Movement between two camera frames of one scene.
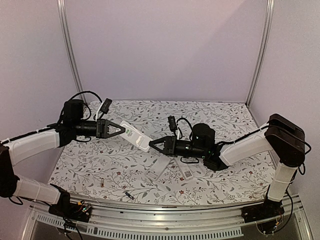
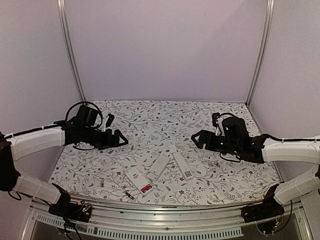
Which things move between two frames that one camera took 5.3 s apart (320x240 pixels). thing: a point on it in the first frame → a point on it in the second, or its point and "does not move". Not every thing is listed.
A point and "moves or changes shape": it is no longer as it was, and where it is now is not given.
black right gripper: (169, 148) → (204, 133)
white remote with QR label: (184, 168) does not move
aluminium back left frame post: (63, 10) does not move
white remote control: (158, 167) does not move
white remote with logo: (132, 134) → (144, 186)
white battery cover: (144, 145) moves or changes shape
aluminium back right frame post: (269, 17) does not move
